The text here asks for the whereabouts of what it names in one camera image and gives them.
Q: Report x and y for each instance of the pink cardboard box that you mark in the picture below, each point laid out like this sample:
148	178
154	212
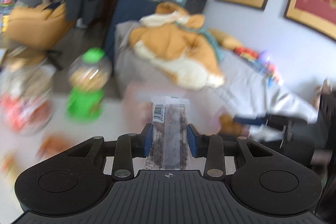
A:
202	108

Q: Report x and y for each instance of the colourful toys on sofa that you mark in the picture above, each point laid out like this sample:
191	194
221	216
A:
260	61

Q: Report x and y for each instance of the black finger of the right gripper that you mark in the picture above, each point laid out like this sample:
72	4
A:
258	121

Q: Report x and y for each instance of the brown jelly snack packet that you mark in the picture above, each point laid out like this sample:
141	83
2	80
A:
231	128

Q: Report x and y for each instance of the dark snack bar packet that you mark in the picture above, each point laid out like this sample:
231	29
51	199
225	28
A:
169	150

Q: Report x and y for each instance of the red label biscuit jar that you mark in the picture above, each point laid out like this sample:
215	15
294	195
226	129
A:
26	94

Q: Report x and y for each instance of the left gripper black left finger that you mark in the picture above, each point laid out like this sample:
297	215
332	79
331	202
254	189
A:
128	147

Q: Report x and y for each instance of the yellow armchair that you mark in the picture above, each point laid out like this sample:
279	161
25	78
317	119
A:
38	27

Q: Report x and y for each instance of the round cake snack packet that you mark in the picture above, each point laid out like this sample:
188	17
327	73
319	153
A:
52	145

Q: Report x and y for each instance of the gloved right hand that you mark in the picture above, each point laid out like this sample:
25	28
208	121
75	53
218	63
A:
325	88

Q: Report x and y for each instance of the yellow chip snack bag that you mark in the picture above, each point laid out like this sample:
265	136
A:
11	168

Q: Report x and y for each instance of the yellow cream quilt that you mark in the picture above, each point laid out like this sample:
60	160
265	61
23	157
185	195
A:
175	42

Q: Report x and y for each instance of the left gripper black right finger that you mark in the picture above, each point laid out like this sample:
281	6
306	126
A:
211	148

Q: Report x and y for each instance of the yellow pillow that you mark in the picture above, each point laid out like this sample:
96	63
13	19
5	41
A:
225	40

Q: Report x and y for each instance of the green gumball candy dispenser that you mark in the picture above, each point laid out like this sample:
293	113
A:
87	76

